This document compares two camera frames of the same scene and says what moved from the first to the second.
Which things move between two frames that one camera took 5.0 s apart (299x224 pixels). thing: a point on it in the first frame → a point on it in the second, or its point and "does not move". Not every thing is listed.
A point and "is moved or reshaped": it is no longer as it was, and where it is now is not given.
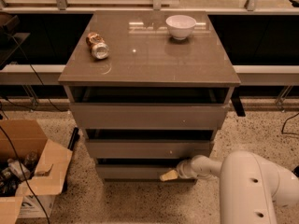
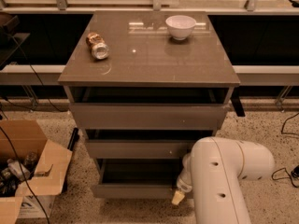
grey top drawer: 148,116 does not move
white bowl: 180,26 does not move
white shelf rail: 247,74 does not move
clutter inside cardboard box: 15,172 does not move
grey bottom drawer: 134,172 is moved or reshaped
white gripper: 184,167 → 183,186
